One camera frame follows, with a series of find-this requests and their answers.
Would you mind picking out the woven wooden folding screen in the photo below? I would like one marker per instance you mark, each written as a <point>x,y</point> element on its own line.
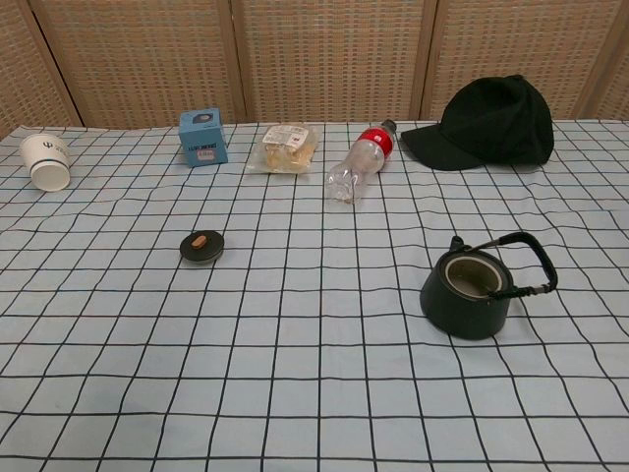
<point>334,59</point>

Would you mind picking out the black cast iron teapot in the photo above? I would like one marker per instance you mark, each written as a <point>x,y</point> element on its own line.
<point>459,314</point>

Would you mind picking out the black baseball cap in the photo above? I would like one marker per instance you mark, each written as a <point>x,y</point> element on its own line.
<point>491,128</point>

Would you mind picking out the light blue checkered tablecloth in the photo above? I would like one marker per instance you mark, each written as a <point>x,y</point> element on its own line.
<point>295,369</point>

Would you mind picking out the white paper cup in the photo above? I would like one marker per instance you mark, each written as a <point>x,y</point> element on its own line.
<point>43,156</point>

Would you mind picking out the empty red-label plastic bottle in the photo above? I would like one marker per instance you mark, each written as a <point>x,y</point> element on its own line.
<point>361,159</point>

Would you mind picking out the clear packet of snacks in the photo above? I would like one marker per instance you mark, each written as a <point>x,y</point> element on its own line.
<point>285,152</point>

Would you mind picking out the black round lid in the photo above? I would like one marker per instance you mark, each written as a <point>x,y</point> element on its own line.
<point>212,253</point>

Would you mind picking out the small blue cardboard box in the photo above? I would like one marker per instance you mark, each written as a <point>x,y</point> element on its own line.
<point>204,140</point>

